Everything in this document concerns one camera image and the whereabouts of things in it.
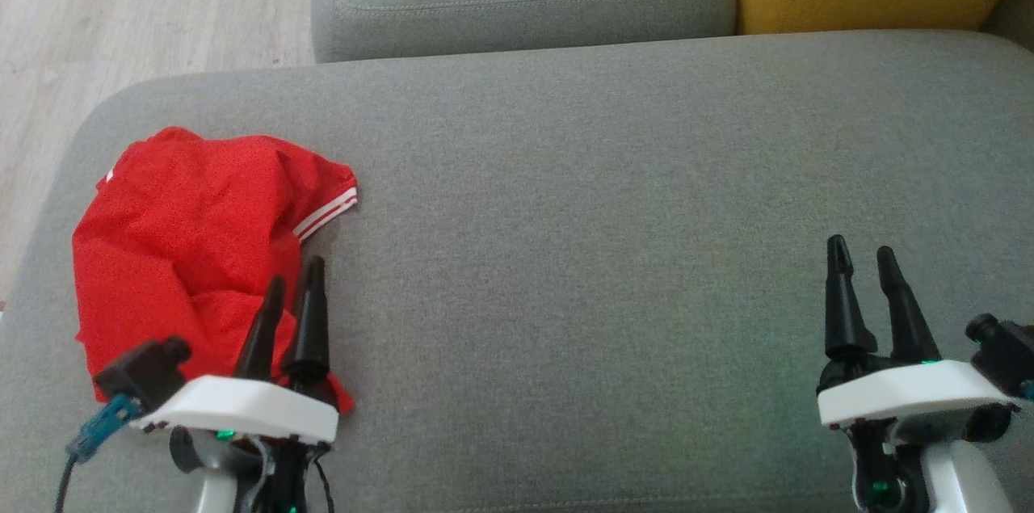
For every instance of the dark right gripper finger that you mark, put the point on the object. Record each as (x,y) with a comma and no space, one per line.
(905,319)
(844,311)

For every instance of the red shorts with white trim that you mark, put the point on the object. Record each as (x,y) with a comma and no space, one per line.
(226,335)

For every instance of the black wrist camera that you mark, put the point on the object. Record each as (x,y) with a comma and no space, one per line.
(1006,351)
(145,372)

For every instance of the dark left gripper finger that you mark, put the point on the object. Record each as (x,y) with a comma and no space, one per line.
(311,335)
(262,335)

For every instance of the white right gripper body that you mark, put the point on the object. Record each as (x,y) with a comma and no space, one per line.
(905,396)

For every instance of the large grey sofa seat cushion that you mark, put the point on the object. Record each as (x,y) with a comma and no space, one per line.
(565,214)

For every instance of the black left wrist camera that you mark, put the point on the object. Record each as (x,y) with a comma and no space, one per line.
(145,372)

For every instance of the red basketball jersey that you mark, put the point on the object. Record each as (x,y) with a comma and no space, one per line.
(242,174)

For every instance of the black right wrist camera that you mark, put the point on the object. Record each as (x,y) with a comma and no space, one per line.
(1006,351)

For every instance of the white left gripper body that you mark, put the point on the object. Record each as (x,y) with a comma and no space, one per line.
(242,408)

